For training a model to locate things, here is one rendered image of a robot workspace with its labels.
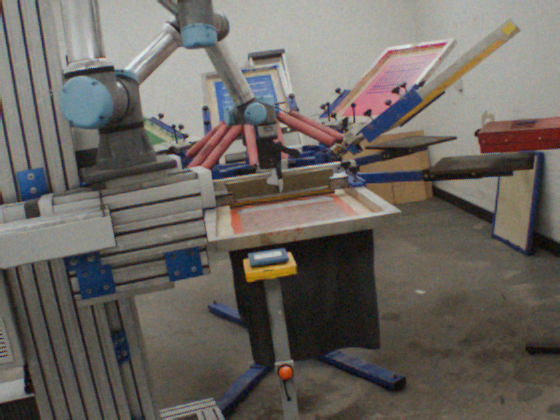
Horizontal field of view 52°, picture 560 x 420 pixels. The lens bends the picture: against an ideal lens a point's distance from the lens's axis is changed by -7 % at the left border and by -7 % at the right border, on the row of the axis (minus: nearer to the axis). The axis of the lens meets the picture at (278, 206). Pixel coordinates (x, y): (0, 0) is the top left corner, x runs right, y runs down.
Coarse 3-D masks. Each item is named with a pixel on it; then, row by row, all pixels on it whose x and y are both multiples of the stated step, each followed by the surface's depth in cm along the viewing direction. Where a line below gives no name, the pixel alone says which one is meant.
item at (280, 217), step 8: (240, 208) 235; (280, 208) 225; (232, 216) 222; (240, 216) 220; (248, 216) 218; (256, 216) 217; (264, 216) 215; (272, 216) 213; (280, 216) 211; (288, 216) 210; (232, 224) 209; (240, 224) 207; (248, 224) 206; (256, 224) 204; (264, 224) 202; (272, 224) 201; (280, 224) 199; (288, 224) 198; (240, 232) 196
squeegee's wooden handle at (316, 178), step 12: (324, 168) 234; (240, 180) 234; (252, 180) 232; (264, 180) 232; (288, 180) 233; (300, 180) 234; (312, 180) 234; (324, 180) 234; (228, 192) 232; (240, 192) 232; (252, 192) 233; (264, 192) 233; (276, 192) 233
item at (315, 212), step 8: (288, 200) 238; (296, 200) 236; (336, 200) 226; (288, 208) 223; (296, 208) 221; (304, 208) 219; (312, 208) 217; (320, 208) 215; (328, 208) 214; (336, 208) 212; (344, 208) 210; (296, 216) 208; (304, 216) 206; (312, 216) 205; (320, 216) 203; (328, 216) 201; (336, 216) 200; (344, 216) 198; (352, 216) 197
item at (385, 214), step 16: (352, 192) 230; (368, 192) 214; (384, 208) 186; (208, 224) 197; (304, 224) 179; (320, 224) 177; (336, 224) 178; (352, 224) 178; (368, 224) 179; (384, 224) 179; (208, 240) 176; (224, 240) 175; (240, 240) 176; (256, 240) 176; (272, 240) 177; (288, 240) 177
